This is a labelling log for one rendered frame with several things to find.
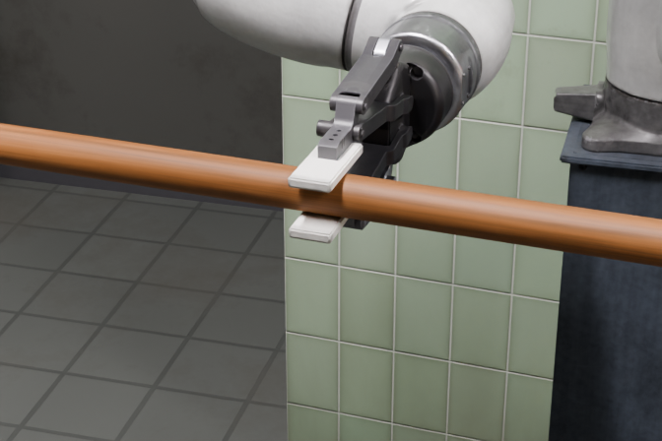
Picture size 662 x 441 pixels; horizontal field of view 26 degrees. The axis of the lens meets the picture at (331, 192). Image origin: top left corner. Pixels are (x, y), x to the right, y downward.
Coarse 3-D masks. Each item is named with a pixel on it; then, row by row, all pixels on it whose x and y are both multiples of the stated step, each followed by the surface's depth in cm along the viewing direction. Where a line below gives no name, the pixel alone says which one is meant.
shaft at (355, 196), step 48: (0, 144) 104; (48, 144) 103; (96, 144) 102; (144, 144) 102; (192, 192) 100; (240, 192) 99; (288, 192) 97; (336, 192) 96; (384, 192) 95; (432, 192) 95; (528, 240) 93; (576, 240) 91; (624, 240) 90
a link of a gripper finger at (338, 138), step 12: (348, 96) 100; (336, 108) 100; (348, 108) 100; (336, 120) 100; (348, 120) 100; (336, 132) 99; (348, 132) 99; (324, 144) 97; (336, 144) 97; (348, 144) 99; (324, 156) 98; (336, 156) 97
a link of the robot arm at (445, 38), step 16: (416, 16) 118; (432, 16) 118; (384, 32) 120; (400, 32) 115; (416, 32) 114; (432, 32) 115; (448, 32) 116; (464, 32) 117; (432, 48) 114; (448, 48) 114; (464, 48) 116; (448, 64) 114; (464, 64) 115; (480, 64) 118; (464, 80) 115; (464, 96) 116; (448, 112) 116
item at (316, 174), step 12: (360, 144) 100; (312, 156) 98; (348, 156) 98; (300, 168) 96; (312, 168) 96; (324, 168) 96; (336, 168) 96; (348, 168) 98; (288, 180) 95; (300, 180) 95; (312, 180) 95; (324, 180) 95; (336, 180) 95
